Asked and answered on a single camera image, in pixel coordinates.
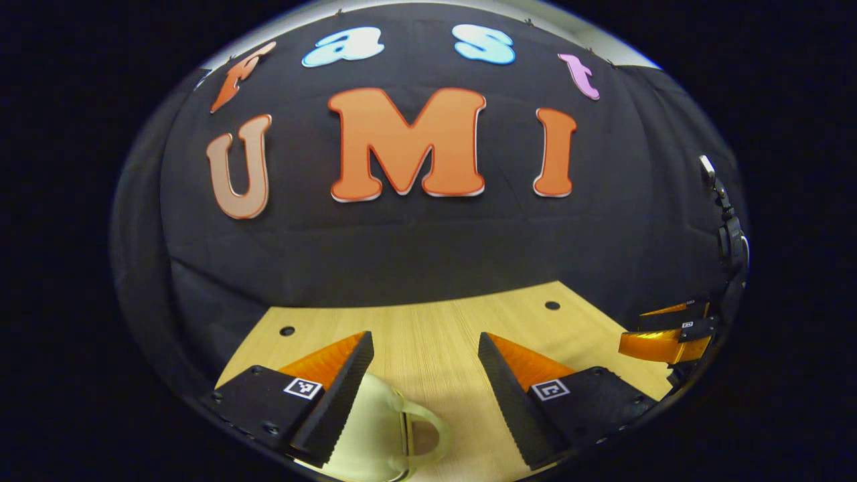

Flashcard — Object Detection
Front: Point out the pale yellow suitcase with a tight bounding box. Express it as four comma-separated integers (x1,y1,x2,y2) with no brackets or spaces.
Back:
315,372,451,482

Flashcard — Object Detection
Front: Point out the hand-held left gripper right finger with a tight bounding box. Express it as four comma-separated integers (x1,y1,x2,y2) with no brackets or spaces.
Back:
478,332,660,471

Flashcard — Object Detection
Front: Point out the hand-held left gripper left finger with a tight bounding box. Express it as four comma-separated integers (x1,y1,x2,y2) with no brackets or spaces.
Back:
201,331,376,469

